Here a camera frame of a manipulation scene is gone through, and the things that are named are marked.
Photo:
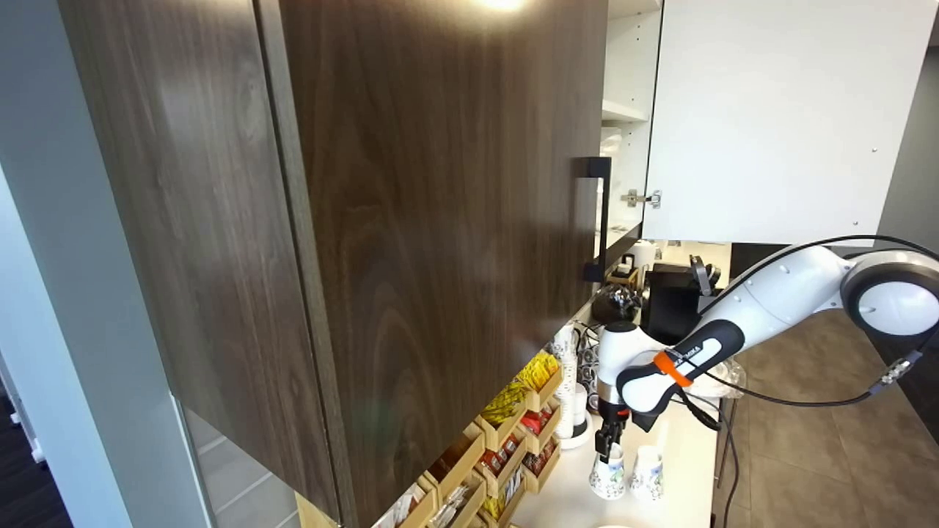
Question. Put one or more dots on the white cabinet door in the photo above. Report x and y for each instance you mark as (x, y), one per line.
(781, 117)

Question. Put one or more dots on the black round pot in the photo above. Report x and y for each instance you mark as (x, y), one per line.
(615, 309)

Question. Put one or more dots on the small white container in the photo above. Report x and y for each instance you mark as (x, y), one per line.
(645, 256)

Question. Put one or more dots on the white open cupboard shelves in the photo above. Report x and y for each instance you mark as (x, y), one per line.
(627, 60)

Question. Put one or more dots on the patterned black white cup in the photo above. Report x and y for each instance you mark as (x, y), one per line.
(592, 366)

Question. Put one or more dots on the patterned paper cup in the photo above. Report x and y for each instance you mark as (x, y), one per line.
(648, 475)

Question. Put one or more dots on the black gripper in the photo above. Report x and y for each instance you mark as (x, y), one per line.
(615, 416)

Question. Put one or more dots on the small clear bottle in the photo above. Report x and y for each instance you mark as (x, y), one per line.
(609, 479)

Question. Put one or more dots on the stack of white lids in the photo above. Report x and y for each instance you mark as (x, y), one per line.
(579, 412)

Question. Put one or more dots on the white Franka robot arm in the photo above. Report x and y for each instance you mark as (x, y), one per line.
(774, 296)

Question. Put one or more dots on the plain dark wood cabinet door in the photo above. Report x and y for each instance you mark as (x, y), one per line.
(194, 243)

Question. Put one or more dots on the black coffee machine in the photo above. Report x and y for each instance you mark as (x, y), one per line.
(677, 296)

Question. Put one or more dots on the tiered wooden condiment organizer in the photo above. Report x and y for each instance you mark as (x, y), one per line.
(501, 450)

